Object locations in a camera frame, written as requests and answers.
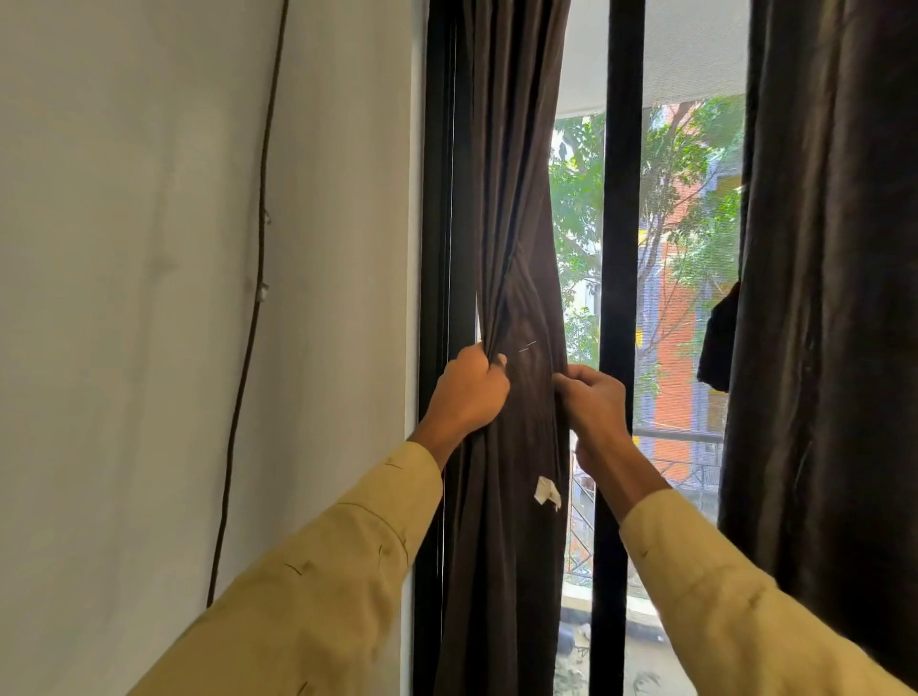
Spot person's left hand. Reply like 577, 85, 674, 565
426, 342, 512, 450

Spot person's right hand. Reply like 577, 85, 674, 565
552, 363, 640, 480

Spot dark brown curtain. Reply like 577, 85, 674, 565
716, 0, 918, 689
433, 0, 575, 696

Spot person's right forearm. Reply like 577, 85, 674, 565
577, 437, 916, 696

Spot person's left forearm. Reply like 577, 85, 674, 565
128, 423, 460, 696

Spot black metal balcony railing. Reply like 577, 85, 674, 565
566, 426, 726, 582

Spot orange brick building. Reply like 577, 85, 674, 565
638, 99, 744, 468

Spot black window frame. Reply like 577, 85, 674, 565
412, 0, 646, 696

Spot black wall cable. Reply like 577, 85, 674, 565
206, 0, 291, 609

